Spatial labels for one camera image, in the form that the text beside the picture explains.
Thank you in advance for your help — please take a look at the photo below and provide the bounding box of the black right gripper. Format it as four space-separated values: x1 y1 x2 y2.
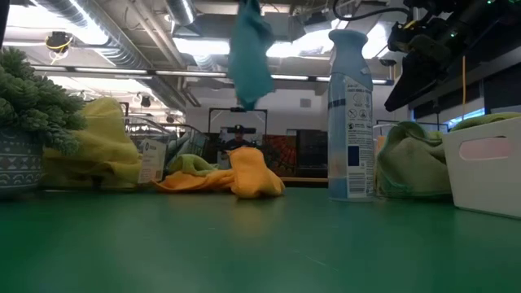
384 18 453 112

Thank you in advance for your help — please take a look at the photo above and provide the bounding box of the sage green hemmed towel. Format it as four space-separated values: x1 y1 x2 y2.
374 120 453 199

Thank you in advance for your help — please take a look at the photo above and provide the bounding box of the teal blue microfiber towel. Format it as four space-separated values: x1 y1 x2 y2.
226 0 277 112

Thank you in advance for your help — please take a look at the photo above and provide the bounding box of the pale yellow fluffy towel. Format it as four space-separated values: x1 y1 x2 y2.
79 96 142 164

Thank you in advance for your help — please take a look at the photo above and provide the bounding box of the light blue spray bottle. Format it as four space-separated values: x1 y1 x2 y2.
326 28 375 203

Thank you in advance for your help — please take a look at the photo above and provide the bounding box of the black crate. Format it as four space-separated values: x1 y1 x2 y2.
296 129 329 168

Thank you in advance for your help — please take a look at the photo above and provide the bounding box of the white plastic bin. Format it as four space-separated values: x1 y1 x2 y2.
441 116 521 221

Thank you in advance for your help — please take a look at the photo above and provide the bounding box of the red web pattern poster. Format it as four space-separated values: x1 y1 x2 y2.
262 133 299 178

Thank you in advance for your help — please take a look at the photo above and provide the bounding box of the person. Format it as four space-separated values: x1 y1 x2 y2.
222 124 258 158

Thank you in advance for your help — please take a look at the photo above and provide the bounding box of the long ceiling strip light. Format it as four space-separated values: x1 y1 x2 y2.
30 63 395 86

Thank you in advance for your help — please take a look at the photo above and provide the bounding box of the green table mat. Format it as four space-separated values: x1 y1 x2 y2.
0 186 521 293

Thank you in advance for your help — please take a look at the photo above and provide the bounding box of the clear plastic bin with label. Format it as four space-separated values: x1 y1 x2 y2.
40 116 169 191

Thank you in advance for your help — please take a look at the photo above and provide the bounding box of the black ceiling device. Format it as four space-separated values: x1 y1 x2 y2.
44 31 75 66

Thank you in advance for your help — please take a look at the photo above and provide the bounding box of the potted green succulent plant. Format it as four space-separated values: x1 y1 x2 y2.
0 46 89 199

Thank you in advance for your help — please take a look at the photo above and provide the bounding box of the yellow hanging cable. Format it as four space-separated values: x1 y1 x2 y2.
461 55 466 121

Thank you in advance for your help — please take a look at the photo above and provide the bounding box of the black gantry frame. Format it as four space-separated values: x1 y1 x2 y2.
208 107 269 135

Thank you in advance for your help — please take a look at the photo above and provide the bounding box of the silver ventilation duct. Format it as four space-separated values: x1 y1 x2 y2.
34 0 188 111

